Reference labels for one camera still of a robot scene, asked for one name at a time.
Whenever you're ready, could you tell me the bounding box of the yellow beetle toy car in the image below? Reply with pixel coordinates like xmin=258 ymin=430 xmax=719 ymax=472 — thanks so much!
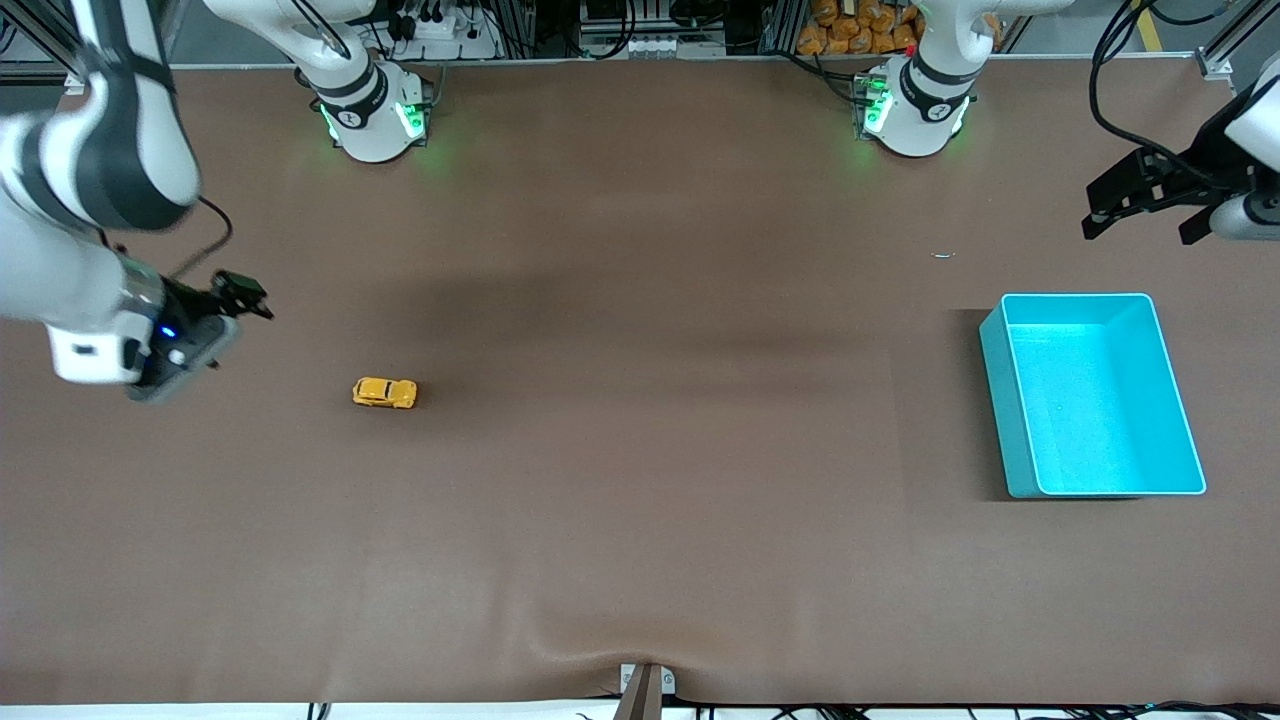
xmin=352 ymin=376 xmax=419 ymax=410

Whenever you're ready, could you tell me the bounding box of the turquoise plastic bin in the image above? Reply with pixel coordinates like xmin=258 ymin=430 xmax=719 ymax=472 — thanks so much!
xmin=979 ymin=292 xmax=1208 ymax=500

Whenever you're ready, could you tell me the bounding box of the white power strip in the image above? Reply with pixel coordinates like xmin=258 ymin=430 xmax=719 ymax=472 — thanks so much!
xmin=385 ymin=0 xmax=501 ymax=61

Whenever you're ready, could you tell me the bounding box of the brown table mat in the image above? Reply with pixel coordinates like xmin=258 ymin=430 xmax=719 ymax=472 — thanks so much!
xmin=0 ymin=55 xmax=1280 ymax=706

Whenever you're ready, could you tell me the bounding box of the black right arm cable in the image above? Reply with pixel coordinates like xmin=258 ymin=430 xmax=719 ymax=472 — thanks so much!
xmin=168 ymin=196 xmax=235 ymax=283

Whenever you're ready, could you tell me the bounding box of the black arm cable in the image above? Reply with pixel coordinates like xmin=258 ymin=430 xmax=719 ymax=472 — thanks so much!
xmin=1089 ymin=0 xmax=1233 ymax=187
xmin=168 ymin=196 xmax=235 ymax=283

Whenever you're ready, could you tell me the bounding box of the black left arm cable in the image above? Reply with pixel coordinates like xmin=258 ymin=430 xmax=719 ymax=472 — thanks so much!
xmin=1089 ymin=0 xmax=1233 ymax=187

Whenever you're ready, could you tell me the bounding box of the aluminium frame profile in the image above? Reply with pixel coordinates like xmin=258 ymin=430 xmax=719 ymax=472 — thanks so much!
xmin=1197 ymin=0 xmax=1280 ymax=81
xmin=0 ymin=0 xmax=76 ymax=93

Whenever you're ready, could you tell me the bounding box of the brown strap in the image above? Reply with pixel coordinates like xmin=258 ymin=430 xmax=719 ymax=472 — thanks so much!
xmin=612 ymin=666 xmax=664 ymax=720

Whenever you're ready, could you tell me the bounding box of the metal table clamp bracket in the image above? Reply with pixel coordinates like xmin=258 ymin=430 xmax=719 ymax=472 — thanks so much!
xmin=620 ymin=663 xmax=676 ymax=696

